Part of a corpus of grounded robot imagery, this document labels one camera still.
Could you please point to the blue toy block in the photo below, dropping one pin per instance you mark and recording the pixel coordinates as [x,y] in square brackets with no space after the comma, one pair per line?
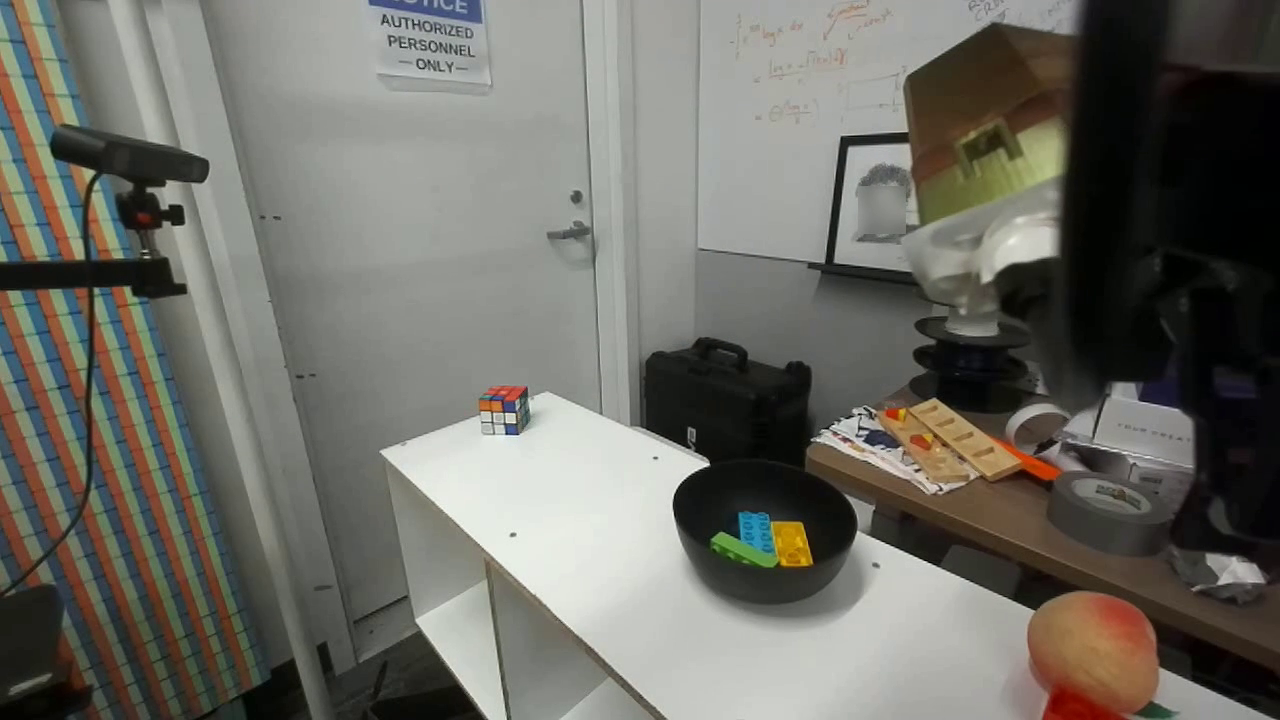
[752,530]

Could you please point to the green toy block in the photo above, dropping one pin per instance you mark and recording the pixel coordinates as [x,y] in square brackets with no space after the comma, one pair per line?
[741,554]

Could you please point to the yellow toy block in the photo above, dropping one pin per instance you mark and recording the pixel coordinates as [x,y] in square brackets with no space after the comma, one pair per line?
[790,541]

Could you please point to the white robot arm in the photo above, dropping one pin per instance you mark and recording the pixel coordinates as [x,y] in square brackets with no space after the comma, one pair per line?
[1171,237]

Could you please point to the black bowl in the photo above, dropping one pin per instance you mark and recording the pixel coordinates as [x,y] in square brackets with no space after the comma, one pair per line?
[718,492]

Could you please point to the black hard case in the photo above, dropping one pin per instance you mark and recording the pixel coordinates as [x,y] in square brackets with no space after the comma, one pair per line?
[726,406]

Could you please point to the multicoloured puzzle cube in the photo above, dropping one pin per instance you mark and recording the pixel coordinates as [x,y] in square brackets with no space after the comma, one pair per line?
[506,410]

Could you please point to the white cubby shelf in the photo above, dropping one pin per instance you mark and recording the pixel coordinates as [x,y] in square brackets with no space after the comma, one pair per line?
[549,577]

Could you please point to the framed portrait picture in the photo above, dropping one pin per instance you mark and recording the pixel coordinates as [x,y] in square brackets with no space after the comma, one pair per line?
[875,206]

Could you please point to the stack of filament spools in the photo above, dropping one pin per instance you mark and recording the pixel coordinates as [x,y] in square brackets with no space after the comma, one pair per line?
[974,375]

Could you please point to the authorized personnel door sign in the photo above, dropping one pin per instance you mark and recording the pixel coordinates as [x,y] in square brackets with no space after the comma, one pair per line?
[433,41]

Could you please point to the wooden desk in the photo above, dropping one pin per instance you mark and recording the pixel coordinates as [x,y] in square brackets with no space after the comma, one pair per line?
[1008,518]

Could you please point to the peach fruit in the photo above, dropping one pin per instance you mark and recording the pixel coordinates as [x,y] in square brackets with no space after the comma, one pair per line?
[1099,650]

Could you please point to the silver door handle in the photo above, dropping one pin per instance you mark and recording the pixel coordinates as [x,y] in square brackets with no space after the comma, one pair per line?
[572,235]

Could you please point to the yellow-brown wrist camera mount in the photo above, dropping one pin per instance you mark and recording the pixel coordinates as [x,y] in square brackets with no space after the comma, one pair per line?
[985,119]

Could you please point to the grey duct tape roll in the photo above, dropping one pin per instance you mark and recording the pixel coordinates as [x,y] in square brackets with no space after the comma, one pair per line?
[1111,518]

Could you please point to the black camera on stand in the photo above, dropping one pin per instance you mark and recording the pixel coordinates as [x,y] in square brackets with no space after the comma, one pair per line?
[146,171]

